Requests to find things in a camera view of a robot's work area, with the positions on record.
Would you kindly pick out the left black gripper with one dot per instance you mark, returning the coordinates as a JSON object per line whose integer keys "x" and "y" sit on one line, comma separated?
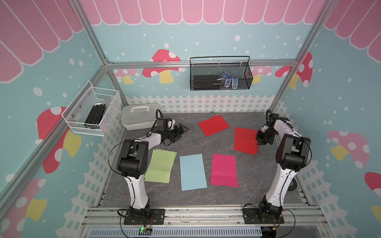
{"x": 177, "y": 133}

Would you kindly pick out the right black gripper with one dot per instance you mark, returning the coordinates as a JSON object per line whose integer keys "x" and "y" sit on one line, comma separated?
{"x": 260, "y": 140}

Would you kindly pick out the red paper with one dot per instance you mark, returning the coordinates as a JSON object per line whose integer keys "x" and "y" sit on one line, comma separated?
{"x": 245, "y": 141}
{"x": 213, "y": 125}

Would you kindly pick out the large green paper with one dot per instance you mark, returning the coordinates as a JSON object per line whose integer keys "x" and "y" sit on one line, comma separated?
{"x": 160, "y": 166}

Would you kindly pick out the blue paper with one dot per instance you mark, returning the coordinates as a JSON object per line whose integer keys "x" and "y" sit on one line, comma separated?
{"x": 192, "y": 172}

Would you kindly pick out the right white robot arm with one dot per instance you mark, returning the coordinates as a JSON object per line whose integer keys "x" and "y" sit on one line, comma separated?
{"x": 293, "y": 154}

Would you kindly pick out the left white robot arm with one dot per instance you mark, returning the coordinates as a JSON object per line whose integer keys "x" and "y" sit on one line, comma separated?
{"x": 132, "y": 164}

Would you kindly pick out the white plastic storage box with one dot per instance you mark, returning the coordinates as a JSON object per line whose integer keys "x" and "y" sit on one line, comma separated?
{"x": 137, "y": 117}

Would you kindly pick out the black tape roll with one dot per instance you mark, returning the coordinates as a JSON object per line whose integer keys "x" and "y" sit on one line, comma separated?
{"x": 293, "y": 185}

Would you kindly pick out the black box in mesh basket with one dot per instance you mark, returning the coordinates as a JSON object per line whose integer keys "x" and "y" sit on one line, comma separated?
{"x": 205, "y": 82}

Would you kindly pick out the blue white item in basket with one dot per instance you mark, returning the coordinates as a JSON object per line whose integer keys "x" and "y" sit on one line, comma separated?
{"x": 227, "y": 80}

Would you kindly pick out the green lit circuit board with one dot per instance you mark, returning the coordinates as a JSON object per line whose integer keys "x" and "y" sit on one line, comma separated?
{"x": 144, "y": 231}

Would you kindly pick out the black mesh wall basket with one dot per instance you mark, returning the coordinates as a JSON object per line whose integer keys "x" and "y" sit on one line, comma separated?
{"x": 238, "y": 66}

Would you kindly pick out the black block in wire basket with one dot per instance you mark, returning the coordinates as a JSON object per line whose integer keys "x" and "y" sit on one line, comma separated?
{"x": 95, "y": 116}

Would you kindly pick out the white wire wall basket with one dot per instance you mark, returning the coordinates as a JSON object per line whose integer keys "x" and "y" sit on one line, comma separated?
{"x": 76, "y": 113}

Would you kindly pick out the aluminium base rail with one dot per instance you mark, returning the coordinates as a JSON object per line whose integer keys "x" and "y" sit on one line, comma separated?
{"x": 230, "y": 221}

